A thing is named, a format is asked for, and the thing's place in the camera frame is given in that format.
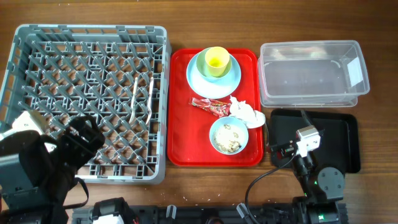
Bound white napkin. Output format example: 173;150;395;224
229;96;266;129

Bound light blue bowl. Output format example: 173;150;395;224
209;116;249;156

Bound white plastic spoon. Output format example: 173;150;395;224
129;77;139;124

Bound white plastic fork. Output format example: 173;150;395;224
146;77;154;126

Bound rice and food scraps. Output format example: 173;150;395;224
213;124;242;154

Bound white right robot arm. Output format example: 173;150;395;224
269;141;348;223

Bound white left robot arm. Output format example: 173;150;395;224
1;110;105;223

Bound grey dishwasher rack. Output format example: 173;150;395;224
1;24;172;185

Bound black tray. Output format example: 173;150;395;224
269;109;361;174

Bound red snack wrapper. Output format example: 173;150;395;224
190;98;231;118

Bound clear plastic bin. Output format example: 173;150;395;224
257;40;370;108

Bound red plastic tray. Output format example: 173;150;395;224
167;48;264;167

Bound light blue plate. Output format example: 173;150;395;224
186;53;241;99

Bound yellow plastic cup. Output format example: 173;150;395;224
205;47;230;77

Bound green bowl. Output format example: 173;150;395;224
196;47;232;82

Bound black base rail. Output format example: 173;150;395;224
72;197;348;224

